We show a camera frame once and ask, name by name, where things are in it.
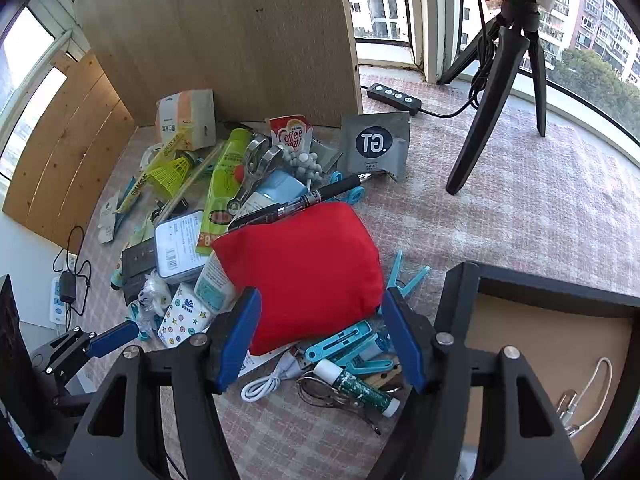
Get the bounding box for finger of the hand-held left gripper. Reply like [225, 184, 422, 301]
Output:
[44, 326, 98, 375]
[87, 320, 141, 357]

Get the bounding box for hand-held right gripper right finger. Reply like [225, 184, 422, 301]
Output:
[367, 287, 586, 480]

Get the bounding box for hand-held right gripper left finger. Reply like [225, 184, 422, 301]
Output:
[59, 287, 263, 480]

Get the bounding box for large teal plastic clip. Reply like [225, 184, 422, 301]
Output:
[345, 344, 399, 376]

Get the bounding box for star-print tissue pack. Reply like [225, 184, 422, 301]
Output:
[157, 282, 213, 348]

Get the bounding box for clear plastic bag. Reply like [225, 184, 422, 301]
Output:
[137, 272, 173, 321]

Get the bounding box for white lotion tube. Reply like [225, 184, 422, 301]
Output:
[194, 170, 308, 313]

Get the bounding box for blue slotted clip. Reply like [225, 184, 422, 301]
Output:
[305, 320, 377, 362]

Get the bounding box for red fabric pouch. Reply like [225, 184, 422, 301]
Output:
[211, 201, 386, 356]

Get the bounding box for silver tin box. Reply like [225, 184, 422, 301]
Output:
[154, 210, 213, 283]

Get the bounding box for black rectangular tray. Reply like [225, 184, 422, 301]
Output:
[432, 261, 640, 480]

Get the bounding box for white charging cable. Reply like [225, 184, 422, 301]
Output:
[555, 357, 613, 436]

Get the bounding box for blue plastic clip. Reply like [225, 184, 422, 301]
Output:
[385, 250, 431, 302]
[330, 172, 366, 204]
[127, 307, 153, 343]

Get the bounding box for wooden clothespin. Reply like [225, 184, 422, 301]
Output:
[365, 365, 404, 391]

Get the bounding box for white power strip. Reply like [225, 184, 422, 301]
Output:
[49, 260, 76, 332]

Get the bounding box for black foil sachet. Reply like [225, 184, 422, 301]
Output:
[121, 240, 158, 281]
[122, 277, 151, 307]

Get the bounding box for green glitter lip balm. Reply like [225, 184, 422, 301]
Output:
[314, 358, 401, 417]

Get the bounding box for white paper packet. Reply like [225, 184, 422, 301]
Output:
[97, 192, 122, 244]

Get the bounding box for long yellow plastic packet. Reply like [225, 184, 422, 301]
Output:
[115, 127, 196, 216]

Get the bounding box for black pen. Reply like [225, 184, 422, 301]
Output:
[227, 174, 373, 231]

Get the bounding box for green squeeze pouch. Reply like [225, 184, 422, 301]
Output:
[197, 127, 253, 256]

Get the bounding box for sleeved wooden chopsticks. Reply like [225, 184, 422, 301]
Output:
[152, 142, 226, 226]

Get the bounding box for yellow-green shuttlecock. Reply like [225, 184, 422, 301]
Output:
[146, 152, 198, 198]

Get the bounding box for silver metal clip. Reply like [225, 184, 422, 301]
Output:
[227, 135, 286, 216]

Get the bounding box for light wooden plank panel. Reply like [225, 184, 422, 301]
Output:
[2, 50, 136, 248]

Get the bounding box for white bead cluster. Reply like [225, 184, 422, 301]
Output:
[282, 147, 326, 181]

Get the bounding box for grey foil sachet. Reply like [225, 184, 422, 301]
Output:
[340, 112, 411, 181]

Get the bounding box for red white creamer sachet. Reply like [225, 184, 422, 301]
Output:
[270, 115, 313, 153]

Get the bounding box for orange tissue pack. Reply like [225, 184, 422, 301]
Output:
[156, 89, 217, 148]

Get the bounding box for black tripod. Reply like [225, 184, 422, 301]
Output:
[437, 0, 551, 196]

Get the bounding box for black power strip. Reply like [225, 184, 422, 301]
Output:
[366, 83, 423, 113]

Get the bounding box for large cardboard panel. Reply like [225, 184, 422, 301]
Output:
[75, 0, 365, 128]

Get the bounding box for white USB cable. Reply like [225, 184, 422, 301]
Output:
[241, 350, 307, 403]

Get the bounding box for black power adapter with cable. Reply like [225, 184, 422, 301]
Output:
[54, 225, 93, 307]

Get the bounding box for metal wire clip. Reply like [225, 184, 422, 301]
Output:
[296, 372, 382, 436]

